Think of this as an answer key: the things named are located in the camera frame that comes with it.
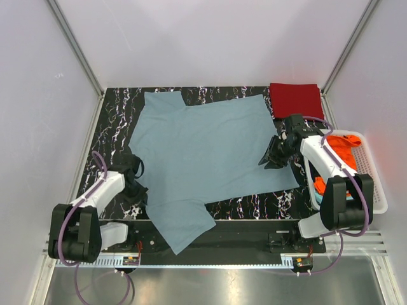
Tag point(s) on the aluminium corner post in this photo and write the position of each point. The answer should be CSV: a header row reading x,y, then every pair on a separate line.
x,y
63,23
366,16

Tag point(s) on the aluminium frame rail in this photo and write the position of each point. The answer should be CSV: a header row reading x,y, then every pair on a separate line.
x,y
370,244

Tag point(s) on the folded red t-shirt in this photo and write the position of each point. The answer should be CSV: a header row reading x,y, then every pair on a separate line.
x,y
288,99

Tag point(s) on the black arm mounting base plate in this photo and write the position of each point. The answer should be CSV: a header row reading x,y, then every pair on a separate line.
x,y
230,243

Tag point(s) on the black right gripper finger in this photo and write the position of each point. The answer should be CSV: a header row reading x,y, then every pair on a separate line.
x,y
275,162
272,149

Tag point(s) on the left aluminium corner post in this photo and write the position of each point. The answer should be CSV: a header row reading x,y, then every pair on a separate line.
x,y
63,23

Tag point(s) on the orange t-shirt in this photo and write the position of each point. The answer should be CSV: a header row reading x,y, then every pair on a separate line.
x,y
342,145

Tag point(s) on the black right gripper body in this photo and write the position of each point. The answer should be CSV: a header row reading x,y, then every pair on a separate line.
x,y
280,151

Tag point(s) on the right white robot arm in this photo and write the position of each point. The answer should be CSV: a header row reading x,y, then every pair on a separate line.
x,y
347,202

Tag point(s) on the right aluminium corner post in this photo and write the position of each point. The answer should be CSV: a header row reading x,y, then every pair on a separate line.
x,y
366,16

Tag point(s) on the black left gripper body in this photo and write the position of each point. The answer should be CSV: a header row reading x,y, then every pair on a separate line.
x,y
135,192

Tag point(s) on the white plastic laundry basket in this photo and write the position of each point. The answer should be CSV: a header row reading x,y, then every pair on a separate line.
x,y
365,165

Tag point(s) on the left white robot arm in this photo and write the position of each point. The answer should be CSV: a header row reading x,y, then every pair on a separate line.
x,y
76,234

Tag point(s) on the light blue t-shirt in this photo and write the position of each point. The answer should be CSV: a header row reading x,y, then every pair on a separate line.
x,y
199,154

